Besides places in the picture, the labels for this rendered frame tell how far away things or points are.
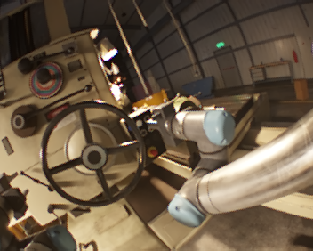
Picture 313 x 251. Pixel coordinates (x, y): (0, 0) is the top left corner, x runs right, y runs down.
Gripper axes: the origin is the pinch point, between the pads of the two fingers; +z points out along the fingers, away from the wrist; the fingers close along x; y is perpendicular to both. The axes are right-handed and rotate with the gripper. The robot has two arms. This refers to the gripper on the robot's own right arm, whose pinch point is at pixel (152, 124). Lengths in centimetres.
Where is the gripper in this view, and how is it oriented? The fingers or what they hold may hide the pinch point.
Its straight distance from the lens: 52.9
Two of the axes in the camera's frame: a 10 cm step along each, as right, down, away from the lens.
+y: -7.7, 4.5, -4.5
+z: -5.2, -0.3, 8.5
